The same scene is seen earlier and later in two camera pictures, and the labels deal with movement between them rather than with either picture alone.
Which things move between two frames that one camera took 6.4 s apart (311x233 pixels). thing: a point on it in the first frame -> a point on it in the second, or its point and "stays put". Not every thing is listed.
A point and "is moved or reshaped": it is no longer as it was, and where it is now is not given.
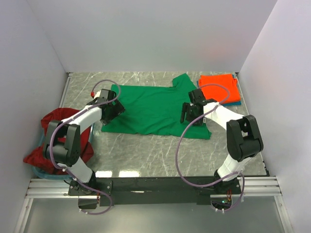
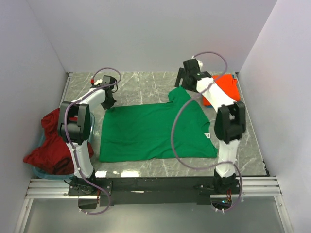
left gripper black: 118,109 -> 108,105
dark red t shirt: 37,158 stays put
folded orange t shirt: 222,88 stays put
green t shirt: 156,111 is moved or reshaped
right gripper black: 184,110 -> 180,74
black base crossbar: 152,191 stays put
